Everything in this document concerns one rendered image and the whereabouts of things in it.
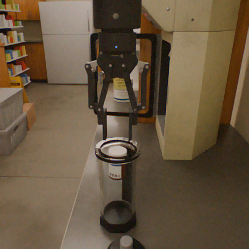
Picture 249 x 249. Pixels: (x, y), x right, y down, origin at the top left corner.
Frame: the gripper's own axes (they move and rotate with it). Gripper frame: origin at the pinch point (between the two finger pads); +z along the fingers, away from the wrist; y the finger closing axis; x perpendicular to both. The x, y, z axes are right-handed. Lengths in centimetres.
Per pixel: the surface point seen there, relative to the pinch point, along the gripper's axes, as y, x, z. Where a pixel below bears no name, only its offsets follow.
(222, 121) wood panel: -52, -69, 27
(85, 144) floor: 52, -218, 122
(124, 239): -2.1, 12.3, 21.6
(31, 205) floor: 79, -107, 122
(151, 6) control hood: -9.0, -31.4, -26.1
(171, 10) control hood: -15.1, -31.5, -25.1
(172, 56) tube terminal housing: -16.6, -31.5, -11.3
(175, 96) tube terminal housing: -18.6, -31.6, 2.1
